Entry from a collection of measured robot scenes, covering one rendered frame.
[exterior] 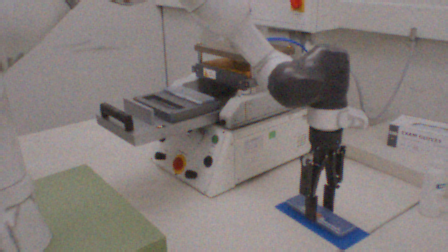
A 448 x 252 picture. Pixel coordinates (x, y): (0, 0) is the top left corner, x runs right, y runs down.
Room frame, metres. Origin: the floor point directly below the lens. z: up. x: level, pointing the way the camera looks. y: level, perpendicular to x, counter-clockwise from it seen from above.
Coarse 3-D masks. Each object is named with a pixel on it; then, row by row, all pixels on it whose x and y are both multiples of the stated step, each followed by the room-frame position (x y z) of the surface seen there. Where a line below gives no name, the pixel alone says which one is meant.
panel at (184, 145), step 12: (192, 132) 1.15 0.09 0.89; (216, 132) 1.08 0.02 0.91; (156, 144) 1.25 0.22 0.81; (168, 144) 1.21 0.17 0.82; (180, 144) 1.17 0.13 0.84; (192, 144) 1.13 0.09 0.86; (204, 144) 1.10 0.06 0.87; (216, 144) 1.06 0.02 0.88; (168, 156) 1.18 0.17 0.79; (180, 156) 1.14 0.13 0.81; (192, 156) 1.11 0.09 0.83; (204, 156) 1.08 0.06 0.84; (216, 156) 1.04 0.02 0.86; (168, 168) 1.16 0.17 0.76; (192, 168) 1.09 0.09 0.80; (204, 168) 1.06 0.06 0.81; (192, 180) 1.07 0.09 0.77; (204, 180) 1.04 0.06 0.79; (204, 192) 1.01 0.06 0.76
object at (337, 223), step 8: (288, 200) 0.94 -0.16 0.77; (296, 200) 0.94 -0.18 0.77; (304, 200) 0.94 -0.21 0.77; (304, 208) 0.90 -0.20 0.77; (320, 208) 0.90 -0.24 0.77; (320, 216) 0.87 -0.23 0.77; (328, 216) 0.86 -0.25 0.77; (336, 216) 0.86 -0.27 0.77; (328, 224) 0.83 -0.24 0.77; (336, 224) 0.83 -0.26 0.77; (344, 224) 0.83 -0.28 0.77; (352, 224) 0.83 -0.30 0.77
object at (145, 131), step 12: (120, 108) 1.14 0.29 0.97; (132, 108) 1.07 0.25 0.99; (144, 108) 1.02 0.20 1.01; (108, 120) 1.04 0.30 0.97; (144, 120) 1.03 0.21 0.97; (156, 120) 1.03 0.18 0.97; (192, 120) 1.04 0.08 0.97; (204, 120) 1.06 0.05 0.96; (216, 120) 1.09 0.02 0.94; (120, 132) 0.98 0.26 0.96; (132, 132) 0.95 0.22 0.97; (144, 132) 0.95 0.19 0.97; (156, 132) 0.97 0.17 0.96; (168, 132) 0.99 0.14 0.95; (180, 132) 1.01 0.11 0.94; (132, 144) 0.94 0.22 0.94; (144, 144) 0.94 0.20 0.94
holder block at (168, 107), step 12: (144, 96) 1.17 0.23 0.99; (156, 96) 1.18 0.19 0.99; (168, 96) 1.16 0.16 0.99; (156, 108) 1.06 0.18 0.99; (168, 108) 1.10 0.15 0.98; (180, 108) 1.08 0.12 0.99; (192, 108) 1.05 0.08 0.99; (204, 108) 1.08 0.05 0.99; (216, 108) 1.10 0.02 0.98; (168, 120) 1.02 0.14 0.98; (180, 120) 1.03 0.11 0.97
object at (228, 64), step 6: (210, 60) 1.34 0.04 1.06; (216, 60) 1.34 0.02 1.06; (222, 60) 1.34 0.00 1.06; (228, 60) 1.33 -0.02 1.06; (234, 60) 1.33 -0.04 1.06; (216, 66) 1.27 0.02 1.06; (222, 66) 1.25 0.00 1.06; (228, 66) 1.25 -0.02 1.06; (234, 66) 1.25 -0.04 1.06; (240, 66) 1.25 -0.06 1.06; (246, 66) 1.24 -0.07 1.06; (240, 72) 1.18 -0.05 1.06; (246, 72) 1.17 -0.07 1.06
